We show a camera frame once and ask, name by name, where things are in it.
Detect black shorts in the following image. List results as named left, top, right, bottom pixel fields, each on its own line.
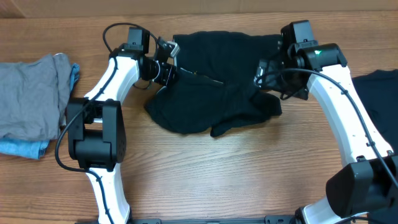
left=144, top=31, right=282, bottom=138

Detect black shirt pile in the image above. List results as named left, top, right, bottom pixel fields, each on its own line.
left=353, top=70, right=398, bottom=152

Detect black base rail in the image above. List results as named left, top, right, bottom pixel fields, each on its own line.
left=74, top=214, right=299, bottom=224

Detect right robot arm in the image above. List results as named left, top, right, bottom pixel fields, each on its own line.
left=254, top=20, right=397, bottom=223

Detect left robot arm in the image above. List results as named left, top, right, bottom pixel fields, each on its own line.
left=61, top=23, right=180, bottom=223

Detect grey folded shirt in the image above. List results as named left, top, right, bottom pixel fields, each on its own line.
left=1, top=53, right=72, bottom=141

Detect blue folded shirt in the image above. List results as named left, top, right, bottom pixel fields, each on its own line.
left=1, top=63, right=80, bottom=159

